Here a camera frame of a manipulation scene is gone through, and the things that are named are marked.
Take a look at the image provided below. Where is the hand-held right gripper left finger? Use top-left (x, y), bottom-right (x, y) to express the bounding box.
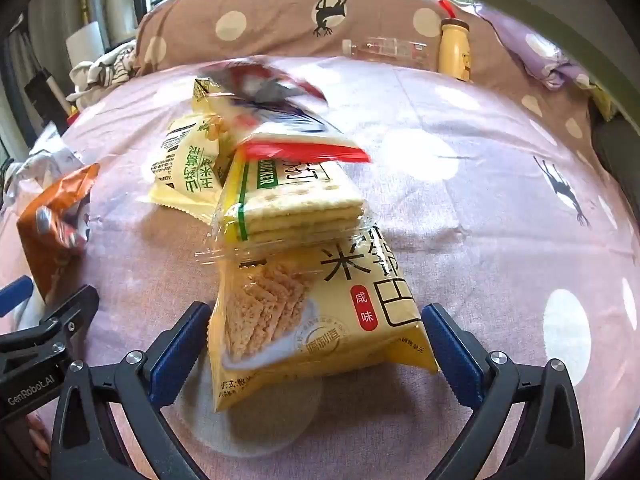
top-left (50, 301), bottom-right (213, 480)

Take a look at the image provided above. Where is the white blue snack packet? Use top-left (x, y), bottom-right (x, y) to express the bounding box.
top-left (197, 57), bottom-right (373, 163)

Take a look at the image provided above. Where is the black stand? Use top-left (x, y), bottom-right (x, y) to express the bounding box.
top-left (24, 65), bottom-right (71, 123)

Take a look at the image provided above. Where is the clear plastic bottle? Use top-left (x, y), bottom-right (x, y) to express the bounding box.
top-left (341, 36), bottom-right (430, 68)

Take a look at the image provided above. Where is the yellow snack packet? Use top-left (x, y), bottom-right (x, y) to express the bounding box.
top-left (191, 76), bottom-right (246, 156)

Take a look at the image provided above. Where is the clear soda cracker packet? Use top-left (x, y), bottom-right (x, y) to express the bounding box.
top-left (197, 152), bottom-right (371, 271)

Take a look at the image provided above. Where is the brown polka dot pillow cover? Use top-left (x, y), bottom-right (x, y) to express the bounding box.
top-left (134, 0), bottom-right (601, 111)

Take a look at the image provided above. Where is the striped white clothing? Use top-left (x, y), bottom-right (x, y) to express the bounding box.
top-left (67, 42), bottom-right (138, 111)

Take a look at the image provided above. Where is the white crumpled plastic bag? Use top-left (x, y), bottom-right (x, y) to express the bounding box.
top-left (0, 122), bottom-right (83, 211)

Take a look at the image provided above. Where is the yellow green corn chip packet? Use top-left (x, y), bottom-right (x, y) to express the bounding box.
top-left (150, 112), bottom-right (236, 223)

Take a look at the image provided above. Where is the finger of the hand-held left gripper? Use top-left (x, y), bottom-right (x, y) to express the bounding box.
top-left (0, 275), bottom-right (35, 318)
top-left (0, 285), bottom-right (100, 361)

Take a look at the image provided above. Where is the pink polka dot bed sheet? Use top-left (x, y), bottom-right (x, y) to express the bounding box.
top-left (0, 55), bottom-right (640, 480)

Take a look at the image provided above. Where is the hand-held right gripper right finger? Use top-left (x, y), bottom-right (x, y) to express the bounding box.
top-left (421, 302), bottom-right (586, 480)

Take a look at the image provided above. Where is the large yellow rice crust packet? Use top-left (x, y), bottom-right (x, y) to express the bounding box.
top-left (207, 232), bottom-right (441, 413)

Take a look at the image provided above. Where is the orange snack packet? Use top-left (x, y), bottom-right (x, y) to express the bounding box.
top-left (16, 162), bottom-right (101, 306)

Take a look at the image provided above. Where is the purple polka dot cloth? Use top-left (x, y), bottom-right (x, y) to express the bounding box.
top-left (475, 5), bottom-right (596, 91)

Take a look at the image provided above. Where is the yellow bottle with red cap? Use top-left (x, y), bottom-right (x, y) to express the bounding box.
top-left (437, 0), bottom-right (475, 83)

